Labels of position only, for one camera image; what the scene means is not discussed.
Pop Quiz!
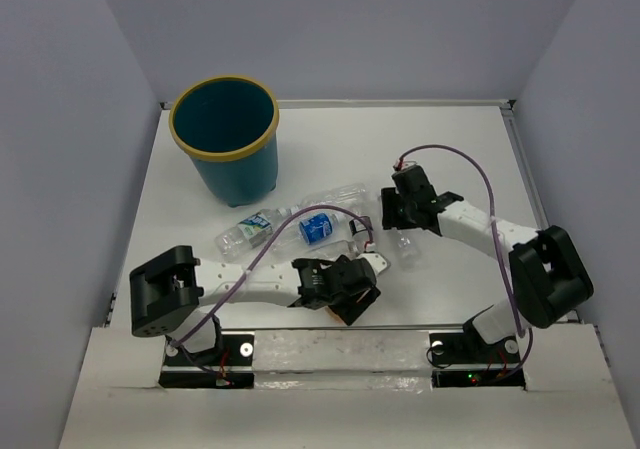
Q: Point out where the clear bottle with black label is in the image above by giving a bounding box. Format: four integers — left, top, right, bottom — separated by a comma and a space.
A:
349, 215, 373, 254

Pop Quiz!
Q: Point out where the large crushed clear bottle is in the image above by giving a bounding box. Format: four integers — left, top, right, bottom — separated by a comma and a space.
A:
299, 183, 369, 215

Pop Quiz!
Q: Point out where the green label water bottle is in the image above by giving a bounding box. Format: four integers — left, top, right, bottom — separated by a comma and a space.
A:
215, 207, 292, 262

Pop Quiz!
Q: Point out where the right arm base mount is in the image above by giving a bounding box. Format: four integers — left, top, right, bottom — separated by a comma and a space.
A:
426, 332, 526, 389

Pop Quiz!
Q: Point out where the orange juice bottle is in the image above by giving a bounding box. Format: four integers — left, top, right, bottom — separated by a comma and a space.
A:
325, 307, 348, 326

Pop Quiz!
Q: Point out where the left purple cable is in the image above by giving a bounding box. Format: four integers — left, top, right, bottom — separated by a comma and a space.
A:
169, 207, 376, 370

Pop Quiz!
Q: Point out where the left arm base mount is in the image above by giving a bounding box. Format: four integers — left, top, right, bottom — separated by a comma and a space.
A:
159, 331, 255, 390

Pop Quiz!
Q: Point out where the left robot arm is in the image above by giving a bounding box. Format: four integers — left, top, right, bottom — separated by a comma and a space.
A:
129, 245, 390, 364

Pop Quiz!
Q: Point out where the teal bin with yellow rim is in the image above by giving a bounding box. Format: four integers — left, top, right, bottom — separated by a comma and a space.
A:
169, 75, 280, 207

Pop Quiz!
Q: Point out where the blue label Pocari bottle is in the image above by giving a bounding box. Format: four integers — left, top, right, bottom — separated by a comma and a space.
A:
270, 211, 346, 260

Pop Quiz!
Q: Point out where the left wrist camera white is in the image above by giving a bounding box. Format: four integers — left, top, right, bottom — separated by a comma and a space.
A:
358, 251, 390, 275

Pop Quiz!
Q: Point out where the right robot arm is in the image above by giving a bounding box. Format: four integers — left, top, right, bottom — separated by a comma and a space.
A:
380, 165, 594, 370

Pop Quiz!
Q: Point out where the clear jar with metal lid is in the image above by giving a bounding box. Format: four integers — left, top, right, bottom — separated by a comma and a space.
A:
303, 240, 360, 265

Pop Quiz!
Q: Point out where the tall clear bottle white cap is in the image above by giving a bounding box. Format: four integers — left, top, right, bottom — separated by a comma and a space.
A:
391, 229, 421, 270

